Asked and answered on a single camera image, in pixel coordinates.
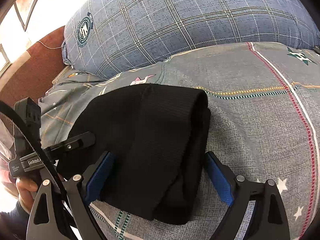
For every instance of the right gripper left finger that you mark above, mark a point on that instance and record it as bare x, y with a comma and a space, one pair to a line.
48, 220

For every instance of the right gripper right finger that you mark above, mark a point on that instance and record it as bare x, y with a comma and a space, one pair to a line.
268, 219

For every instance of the black pants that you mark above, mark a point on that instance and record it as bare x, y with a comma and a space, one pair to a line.
158, 137

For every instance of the dark blue sleeve forearm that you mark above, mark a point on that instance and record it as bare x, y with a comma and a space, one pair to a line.
14, 223

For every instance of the person's left hand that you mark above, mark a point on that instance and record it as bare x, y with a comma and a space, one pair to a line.
25, 187

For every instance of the brown headboard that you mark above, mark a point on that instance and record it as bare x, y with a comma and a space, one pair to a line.
31, 75

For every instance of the grey patterned bed sheet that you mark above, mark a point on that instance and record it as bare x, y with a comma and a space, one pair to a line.
264, 100

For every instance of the blue plaid pillow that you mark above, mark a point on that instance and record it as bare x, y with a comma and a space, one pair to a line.
106, 37

